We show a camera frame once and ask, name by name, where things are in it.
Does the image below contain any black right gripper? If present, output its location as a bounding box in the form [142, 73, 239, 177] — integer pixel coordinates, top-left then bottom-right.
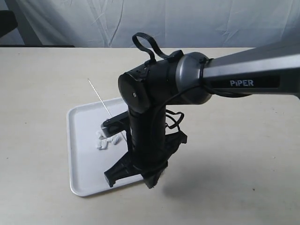
[104, 130, 188, 188]

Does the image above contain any white foam piece top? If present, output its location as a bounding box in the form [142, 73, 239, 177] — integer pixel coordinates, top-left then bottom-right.
[96, 139, 108, 150]

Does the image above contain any white foam piece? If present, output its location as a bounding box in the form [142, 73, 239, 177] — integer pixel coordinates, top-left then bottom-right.
[96, 130, 106, 140]
[107, 135, 121, 145]
[96, 139, 108, 150]

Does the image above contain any thin metal skewer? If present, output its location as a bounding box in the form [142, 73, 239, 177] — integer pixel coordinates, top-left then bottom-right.
[87, 78, 127, 142]

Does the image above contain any white foam piece bottom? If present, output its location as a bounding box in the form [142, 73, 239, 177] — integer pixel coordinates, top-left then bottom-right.
[107, 135, 121, 145]

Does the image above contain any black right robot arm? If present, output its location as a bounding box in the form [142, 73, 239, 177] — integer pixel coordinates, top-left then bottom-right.
[101, 43, 300, 188]

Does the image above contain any white rectangular plastic tray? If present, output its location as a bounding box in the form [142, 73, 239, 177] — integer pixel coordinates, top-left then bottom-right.
[66, 97, 150, 197]

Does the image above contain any blue-grey backdrop curtain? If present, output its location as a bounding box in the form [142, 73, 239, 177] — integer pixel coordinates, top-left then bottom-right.
[0, 0, 300, 48]

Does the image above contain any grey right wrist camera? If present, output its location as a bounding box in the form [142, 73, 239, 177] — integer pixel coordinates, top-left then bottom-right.
[101, 111, 129, 138]

